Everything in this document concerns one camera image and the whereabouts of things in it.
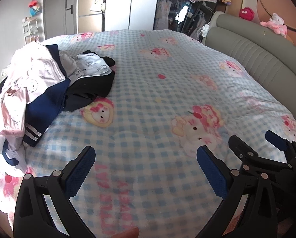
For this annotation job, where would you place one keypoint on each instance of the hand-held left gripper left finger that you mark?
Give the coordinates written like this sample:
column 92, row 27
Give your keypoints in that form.
column 81, row 171

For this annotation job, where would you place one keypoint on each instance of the white shelf rack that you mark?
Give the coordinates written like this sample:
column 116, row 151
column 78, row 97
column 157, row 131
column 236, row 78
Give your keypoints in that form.
column 30, row 31

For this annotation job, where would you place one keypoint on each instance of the pink printed pajama pants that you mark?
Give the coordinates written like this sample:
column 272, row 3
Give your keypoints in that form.
column 33, row 79

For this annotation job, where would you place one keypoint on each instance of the white wardrobe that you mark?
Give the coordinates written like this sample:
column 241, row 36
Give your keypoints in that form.
column 130, row 5

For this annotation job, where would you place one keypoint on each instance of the white printed garment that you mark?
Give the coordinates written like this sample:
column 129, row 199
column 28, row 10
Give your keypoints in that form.
column 93, row 64

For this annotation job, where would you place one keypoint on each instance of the grey padded bed headboard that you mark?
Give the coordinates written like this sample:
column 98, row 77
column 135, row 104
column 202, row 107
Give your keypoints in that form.
column 249, row 42

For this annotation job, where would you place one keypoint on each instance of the paper sheet on refrigerator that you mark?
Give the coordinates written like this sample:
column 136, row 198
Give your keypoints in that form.
column 98, row 3

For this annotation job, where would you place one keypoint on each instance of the white and navy garment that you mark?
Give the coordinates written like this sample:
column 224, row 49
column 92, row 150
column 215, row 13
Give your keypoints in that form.
column 4, row 151

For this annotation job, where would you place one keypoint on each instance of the pink white plush toy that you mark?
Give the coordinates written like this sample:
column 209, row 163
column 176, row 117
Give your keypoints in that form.
column 275, row 23

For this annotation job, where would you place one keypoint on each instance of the blue checked printed blanket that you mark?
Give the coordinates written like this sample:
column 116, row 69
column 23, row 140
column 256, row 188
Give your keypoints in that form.
column 150, row 91

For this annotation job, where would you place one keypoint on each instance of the thin metal hoop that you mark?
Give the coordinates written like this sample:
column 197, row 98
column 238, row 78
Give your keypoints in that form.
column 257, row 2

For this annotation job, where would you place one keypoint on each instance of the white power strip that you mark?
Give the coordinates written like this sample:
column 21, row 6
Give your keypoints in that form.
column 205, row 28

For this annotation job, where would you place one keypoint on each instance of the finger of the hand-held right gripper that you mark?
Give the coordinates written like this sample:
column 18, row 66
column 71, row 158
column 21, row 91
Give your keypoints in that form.
column 277, row 140
column 239, row 148

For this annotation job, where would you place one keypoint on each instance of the dark glass wardrobe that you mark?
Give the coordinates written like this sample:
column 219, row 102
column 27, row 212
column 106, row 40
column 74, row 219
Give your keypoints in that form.
column 170, row 12

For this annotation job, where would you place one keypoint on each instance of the grey door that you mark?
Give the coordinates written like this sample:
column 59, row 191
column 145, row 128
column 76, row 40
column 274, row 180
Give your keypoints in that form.
column 59, row 5

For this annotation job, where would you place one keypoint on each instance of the black garment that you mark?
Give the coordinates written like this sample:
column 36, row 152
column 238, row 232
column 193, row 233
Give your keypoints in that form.
column 93, row 84

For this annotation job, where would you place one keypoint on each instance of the beige refrigerator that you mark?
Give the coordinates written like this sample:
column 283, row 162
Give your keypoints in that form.
column 89, row 17

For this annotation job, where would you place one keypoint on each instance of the red blue plush toy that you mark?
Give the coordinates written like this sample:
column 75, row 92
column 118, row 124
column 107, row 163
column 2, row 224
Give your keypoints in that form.
column 35, row 7

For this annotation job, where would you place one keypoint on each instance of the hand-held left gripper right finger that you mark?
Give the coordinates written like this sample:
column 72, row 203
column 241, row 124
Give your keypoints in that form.
column 212, row 172

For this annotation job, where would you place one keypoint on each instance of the navy garment with white stripes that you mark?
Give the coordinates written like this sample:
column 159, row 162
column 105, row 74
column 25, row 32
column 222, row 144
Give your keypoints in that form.
column 46, row 104

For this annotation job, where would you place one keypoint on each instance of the person's bare leg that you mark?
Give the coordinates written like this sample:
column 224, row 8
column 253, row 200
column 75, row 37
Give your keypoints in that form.
column 126, row 233

